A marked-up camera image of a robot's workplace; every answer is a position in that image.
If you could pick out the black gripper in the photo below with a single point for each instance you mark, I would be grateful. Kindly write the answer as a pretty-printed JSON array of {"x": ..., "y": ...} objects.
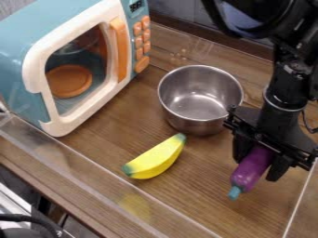
[{"x": 282, "y": 137}]

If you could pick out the purple toy eggplant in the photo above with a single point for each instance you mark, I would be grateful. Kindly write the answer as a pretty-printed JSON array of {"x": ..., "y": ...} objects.
[{"x": 250, "y": 170}]

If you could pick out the silver metal pot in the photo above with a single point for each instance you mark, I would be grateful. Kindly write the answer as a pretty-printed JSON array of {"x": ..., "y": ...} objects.
[{"x": 195, "y": 93}]

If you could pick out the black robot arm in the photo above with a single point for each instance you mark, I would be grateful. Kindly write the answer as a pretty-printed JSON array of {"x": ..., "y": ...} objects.
[{"x": 287, "y": 22}]

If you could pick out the yellow toy banana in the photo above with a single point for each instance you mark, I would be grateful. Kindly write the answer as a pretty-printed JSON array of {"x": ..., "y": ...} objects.
[{"x": 155, "y": 160}]

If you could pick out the orange microwave turntable plate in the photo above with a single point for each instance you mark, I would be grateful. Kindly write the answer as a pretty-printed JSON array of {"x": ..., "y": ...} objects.
[{"x": 68, "y": 80}]

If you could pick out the blue toy microwave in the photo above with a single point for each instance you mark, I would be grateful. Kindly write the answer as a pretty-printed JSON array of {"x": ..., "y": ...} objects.
[{"x": 99, "y": 34}]

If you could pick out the black clamp bracket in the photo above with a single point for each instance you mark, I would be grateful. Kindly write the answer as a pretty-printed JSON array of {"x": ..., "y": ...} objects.
[{"x": 44, "y": 229}]

